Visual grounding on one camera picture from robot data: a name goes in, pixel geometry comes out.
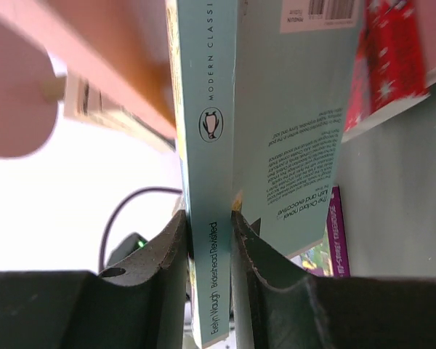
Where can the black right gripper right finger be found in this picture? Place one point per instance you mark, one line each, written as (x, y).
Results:
(276, 304)

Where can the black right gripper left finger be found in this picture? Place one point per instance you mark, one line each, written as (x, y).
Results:
(137, 303)

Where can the purple 117-storey treehouse book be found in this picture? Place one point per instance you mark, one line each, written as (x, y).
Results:
(330, 257)

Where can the yellow Brideshead Revisited book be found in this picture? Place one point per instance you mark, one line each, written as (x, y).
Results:
(261, 90)

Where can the red treehouse book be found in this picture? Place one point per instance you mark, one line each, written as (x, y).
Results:
(395, 63)

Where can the pink three-tier shelf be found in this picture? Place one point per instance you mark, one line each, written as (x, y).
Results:
(106, 62)

